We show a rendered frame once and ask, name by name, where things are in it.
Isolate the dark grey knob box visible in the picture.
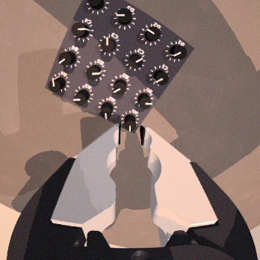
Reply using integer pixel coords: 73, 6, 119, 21
45, 0, 194, 133

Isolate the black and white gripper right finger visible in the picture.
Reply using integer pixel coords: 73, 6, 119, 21
140, 125, 258, 260

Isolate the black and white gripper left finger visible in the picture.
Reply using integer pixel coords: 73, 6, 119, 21
7, 123, 121, 260

